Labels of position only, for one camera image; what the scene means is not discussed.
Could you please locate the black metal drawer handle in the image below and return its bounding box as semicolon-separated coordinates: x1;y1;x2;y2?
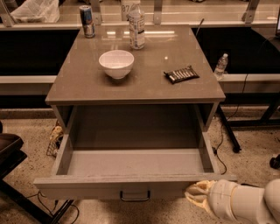
119;191;151;202

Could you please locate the grey cabinet with glossy top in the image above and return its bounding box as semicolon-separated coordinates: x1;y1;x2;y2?
46;25;225;135

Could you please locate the wire basket with objects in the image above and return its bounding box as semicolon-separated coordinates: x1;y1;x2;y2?
46;122;64;158

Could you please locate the black chair at left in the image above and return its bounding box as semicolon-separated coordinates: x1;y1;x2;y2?
0;122;73;224

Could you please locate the black chair base with caster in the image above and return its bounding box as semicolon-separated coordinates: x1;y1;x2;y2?
269;154;280;169

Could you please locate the black snack bar packet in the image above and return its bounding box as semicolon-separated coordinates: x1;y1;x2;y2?
164;66;200;84

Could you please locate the blue energy drink can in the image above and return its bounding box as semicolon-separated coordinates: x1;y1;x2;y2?
79;5;95;38

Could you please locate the clear plastic bottle on cabinet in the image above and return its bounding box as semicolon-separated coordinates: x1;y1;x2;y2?
128;3;145;50

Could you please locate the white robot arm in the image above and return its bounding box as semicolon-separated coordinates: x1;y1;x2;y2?
185;178;280;224

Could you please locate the black table leg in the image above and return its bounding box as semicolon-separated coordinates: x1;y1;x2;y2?
217;106;242;153

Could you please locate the grey top drawer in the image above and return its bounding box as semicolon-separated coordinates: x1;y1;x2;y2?
32;105;238;201

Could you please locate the black floor cable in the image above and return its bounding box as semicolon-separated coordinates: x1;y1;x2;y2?
212;73;249;176

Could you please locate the small water bottle on ledge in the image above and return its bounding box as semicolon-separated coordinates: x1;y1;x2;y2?
213;53;228;81

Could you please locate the white ceramic bowl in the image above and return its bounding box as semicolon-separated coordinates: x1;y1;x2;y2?
99;50;135;79

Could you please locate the white numbered container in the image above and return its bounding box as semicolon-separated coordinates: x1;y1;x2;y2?
121;0;140;21

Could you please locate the white plastic bag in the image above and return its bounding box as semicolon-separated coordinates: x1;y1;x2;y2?
11;0;60;23

